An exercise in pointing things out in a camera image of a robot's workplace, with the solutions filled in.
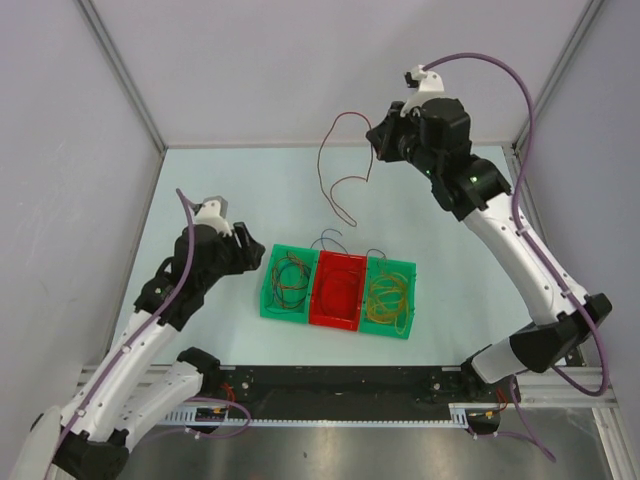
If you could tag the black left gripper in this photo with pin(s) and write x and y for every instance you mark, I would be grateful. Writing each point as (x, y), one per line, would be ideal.
(248, 256)

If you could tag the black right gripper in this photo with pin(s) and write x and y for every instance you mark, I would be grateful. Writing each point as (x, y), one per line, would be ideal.
(381, 137)

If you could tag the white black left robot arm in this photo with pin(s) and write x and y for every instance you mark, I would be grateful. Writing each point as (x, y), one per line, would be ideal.
(92, 436)

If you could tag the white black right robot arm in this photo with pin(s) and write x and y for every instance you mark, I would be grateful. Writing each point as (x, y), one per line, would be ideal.
(434, 138)

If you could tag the left green plastic bin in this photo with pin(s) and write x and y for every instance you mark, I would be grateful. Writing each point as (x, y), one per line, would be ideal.
(288, 283)

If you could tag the green plastic bin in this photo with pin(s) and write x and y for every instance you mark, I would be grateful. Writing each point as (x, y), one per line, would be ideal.
(389, 298)
(288, 283)

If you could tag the red plastic bin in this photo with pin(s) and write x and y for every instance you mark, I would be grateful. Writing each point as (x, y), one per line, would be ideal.
(337, 295)

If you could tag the right green plastic bin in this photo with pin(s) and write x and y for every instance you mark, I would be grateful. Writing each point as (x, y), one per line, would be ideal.
(389, 298)

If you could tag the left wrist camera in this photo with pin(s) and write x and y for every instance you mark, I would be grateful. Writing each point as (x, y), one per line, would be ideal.
(212, 212)

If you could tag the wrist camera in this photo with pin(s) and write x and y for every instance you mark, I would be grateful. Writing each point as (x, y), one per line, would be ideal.
(212, 212)
(426, 85)

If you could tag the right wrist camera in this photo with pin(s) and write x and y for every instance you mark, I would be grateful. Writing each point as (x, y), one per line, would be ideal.
(426, 85)

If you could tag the slotted cable duct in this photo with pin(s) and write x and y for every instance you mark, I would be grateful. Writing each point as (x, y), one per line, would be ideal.
(387, 415)

